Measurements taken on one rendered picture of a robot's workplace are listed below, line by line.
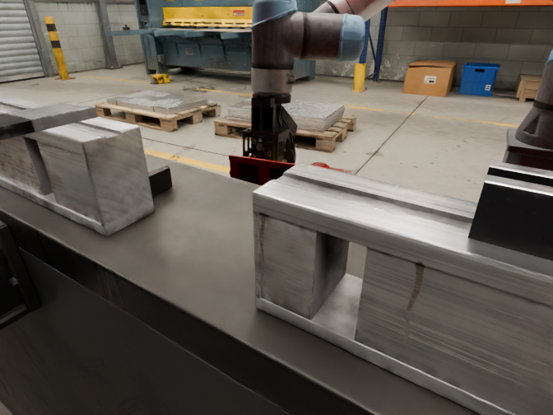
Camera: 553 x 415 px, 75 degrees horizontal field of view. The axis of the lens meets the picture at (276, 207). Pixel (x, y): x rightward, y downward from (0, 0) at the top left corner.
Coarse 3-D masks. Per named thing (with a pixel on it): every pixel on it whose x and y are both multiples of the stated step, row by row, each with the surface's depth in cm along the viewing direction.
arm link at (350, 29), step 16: (304, 16) 60; (320, 16) 60; (336, 16) 61; (352, 16) 61; (304, 32) 60; (320, 32) 60; (336, 32) 60; (352, 32) 60; (304, 48) 61; (320, 48) 61; (336, 48) 61; (352, 48) 62
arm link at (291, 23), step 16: (256, 0) 59; (272, 0) 57; (288, 0) 58; (256, 16) 59; (272, 16) 58; (288, 16) 59; (256, 32) 60; (272, 32) 59; (288, 32) 59; (256, 48) 61; (272, 48) 60; (288, 48) 61; (256, 64) 62; (272, 64) 61; (288, 64) 62
